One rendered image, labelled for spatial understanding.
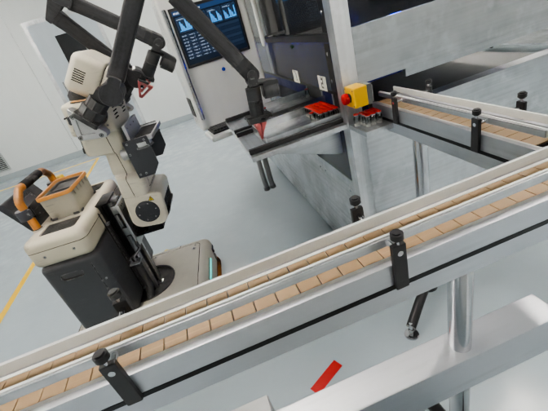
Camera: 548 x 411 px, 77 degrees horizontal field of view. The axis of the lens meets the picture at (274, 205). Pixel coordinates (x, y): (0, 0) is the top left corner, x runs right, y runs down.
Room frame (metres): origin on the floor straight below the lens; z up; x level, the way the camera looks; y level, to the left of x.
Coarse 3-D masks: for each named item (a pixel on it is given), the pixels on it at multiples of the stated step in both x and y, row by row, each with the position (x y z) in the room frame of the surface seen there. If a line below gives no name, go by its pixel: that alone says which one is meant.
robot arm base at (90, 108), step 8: (88, 96) 1.29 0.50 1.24; (88, 104) 1.26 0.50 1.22; (96, 104) 1.26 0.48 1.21; (104, 104) 1.29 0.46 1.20; (80, 112) 1.26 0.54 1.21; (88, 112) 1.25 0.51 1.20; (96, 112) 1.26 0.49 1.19; (104, 112) 1.28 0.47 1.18; (80, 120) 1.23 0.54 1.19; (88, 120) 1.24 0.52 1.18; (96, 120) 1.26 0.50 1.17; (104, 120) 1.32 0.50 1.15; (96, 128) 1.23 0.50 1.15
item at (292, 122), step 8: (296, 112) 1.58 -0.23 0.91; (304, 112) 1.58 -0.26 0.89; (272, 120) 1.56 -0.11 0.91; (280, 120) 1.57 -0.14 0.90; (288, 120) 1.57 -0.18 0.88; (296, 120) 1.53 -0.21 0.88; (304, 120) 1.50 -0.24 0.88; (320, 120) 1.33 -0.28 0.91; (328, 120) 1.33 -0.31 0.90; (272, 128) 1.52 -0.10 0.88; (280, 128) 1.49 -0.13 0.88; (288, 128) 1.45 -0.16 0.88; (296, 128) 1.31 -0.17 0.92; (304, 128) 1.32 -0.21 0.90; (264, 136) 1.33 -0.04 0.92; (272, 136) 1.41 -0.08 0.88; (280, 136) 1.30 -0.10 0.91
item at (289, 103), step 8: (288, 96) 1.93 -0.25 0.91; (296, 96) 1.93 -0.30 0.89; (304, 96) 1.93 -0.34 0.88; (320, 96) 1.69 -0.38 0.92; (264, 104) 1.91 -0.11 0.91; (272, 104) 1.91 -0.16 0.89; (280, 104) 1.91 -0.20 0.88; (288, 104) 1.86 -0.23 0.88; (296, 104) 1.81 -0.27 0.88; (304, 104) 1.67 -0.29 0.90; (280, 112) 1.65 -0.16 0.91
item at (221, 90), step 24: (168, 0) 2.19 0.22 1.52; (192, 0) 2.23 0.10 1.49; (216, 0) 2.26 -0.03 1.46; (240, 0) 2.30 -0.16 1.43; (216, 24) 2.25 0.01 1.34; (240, 24) 2.29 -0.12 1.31; (168, 48) 2.30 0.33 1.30; (192, 48) 2.20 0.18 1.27; (240, 48) 2.28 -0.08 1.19; (192, 72) 2.19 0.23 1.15; (216, 72) 2.23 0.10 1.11; (216, 96) 2.22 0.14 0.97; (240, 96) 2.26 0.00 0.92; (216, 120) 2.20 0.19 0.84
